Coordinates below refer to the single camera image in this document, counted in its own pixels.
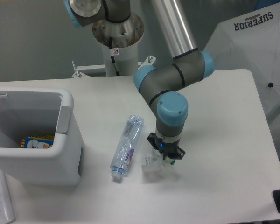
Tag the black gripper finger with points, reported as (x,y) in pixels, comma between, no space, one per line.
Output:
(177,154)
(154,141)

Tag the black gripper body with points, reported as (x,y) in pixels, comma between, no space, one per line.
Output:
(166,148)

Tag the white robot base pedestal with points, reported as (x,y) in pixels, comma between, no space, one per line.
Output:
(119,42)

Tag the white paper napkin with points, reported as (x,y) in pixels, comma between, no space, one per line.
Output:
(154,162)

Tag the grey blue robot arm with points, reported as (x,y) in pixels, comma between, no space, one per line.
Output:
(159,88)

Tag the white superior umbrella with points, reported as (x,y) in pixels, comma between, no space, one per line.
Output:
(251,41)

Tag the white notebook with writing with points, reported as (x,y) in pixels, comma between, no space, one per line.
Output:
(6,209)

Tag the colourful snack wrapper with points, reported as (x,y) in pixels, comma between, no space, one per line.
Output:
(40,141)

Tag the crushed clear plastic bottle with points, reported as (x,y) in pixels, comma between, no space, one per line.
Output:
(126,146)

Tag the white plastic trash can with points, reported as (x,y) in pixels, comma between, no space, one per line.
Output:
(26,112)

